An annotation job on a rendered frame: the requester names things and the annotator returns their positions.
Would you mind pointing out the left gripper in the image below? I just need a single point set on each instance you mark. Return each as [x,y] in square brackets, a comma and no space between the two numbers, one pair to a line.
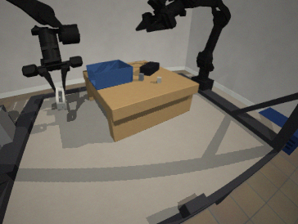
[51,55]

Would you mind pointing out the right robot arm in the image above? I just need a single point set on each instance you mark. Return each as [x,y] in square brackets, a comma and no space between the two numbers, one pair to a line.
[220,20]

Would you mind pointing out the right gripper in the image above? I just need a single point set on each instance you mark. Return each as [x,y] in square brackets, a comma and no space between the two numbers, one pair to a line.
[165,20]

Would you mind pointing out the blue open tray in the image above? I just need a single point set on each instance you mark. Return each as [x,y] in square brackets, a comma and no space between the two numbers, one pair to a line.
[119,73]

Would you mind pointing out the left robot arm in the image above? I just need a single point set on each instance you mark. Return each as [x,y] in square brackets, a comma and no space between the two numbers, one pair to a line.
[44,14]

